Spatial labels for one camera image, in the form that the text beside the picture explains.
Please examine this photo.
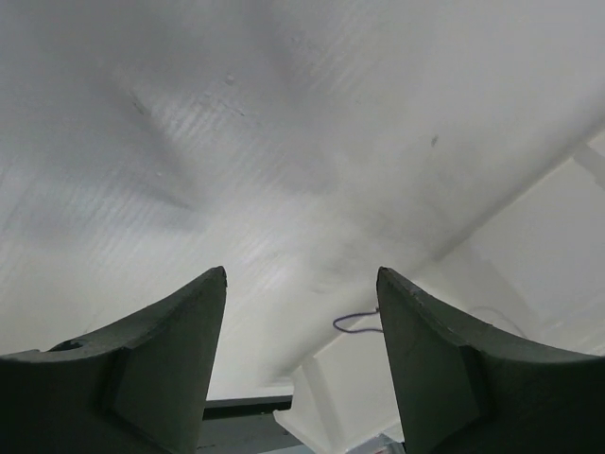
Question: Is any purple thin cable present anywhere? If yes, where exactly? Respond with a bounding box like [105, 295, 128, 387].
[332, 307, 383, 335]

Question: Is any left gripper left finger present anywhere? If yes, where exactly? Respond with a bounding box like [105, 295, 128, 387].
[1, 267, 227, 453]

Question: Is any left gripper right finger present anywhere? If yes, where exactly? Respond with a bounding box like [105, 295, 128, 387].
[376, 268, 604, 453]

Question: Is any white six-compartment tray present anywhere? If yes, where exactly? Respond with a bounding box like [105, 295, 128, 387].
[274, 135, 604, 453]

